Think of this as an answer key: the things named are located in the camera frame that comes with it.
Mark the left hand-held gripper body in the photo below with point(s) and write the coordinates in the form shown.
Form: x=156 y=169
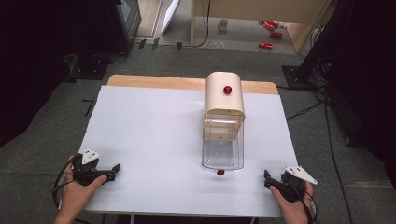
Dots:
x=88 y=174

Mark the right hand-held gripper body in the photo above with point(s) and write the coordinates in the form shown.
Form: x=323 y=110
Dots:
x=294 y=186

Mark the person's right hand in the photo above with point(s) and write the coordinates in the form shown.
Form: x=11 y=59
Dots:
x=291 y=207

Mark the person's left hand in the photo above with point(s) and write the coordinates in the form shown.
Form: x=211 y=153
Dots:
x=76 y=194

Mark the white table cover sheet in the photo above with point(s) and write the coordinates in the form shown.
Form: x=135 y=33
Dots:
x=149 y=140

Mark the red round knob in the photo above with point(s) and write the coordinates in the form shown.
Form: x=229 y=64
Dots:
x=227 y=90
x=220 y=172

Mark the clear plastic drawer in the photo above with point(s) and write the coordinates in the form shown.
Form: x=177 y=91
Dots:
x=222 y=152

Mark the cream rounded box housing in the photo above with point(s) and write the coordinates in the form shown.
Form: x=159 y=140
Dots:
x=223 y=99

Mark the black curtain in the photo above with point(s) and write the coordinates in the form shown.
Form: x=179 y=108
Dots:
x=31 y=62
x=367 y=77

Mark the black tape strip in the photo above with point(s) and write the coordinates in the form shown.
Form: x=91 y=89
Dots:
x=155 y=44
x=179 y=46
x=141 y=44

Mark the red can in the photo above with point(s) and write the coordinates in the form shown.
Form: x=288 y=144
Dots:
x=276 y=34
x=275 y=23
x=268 y=25
x=265 y=45

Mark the dark monitor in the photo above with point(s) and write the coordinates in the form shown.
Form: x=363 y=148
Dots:
x=129 y=21

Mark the beige mug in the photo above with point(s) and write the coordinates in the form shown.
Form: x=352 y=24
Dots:
x=222 y=25

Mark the white leaning board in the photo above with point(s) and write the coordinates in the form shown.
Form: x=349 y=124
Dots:
x=169 y=15

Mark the black stand base plate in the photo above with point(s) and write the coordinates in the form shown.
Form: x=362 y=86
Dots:
x=88 y=70
x=297 y=77

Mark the light wooden desk frame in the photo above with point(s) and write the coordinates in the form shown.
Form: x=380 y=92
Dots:
x=261 y=7

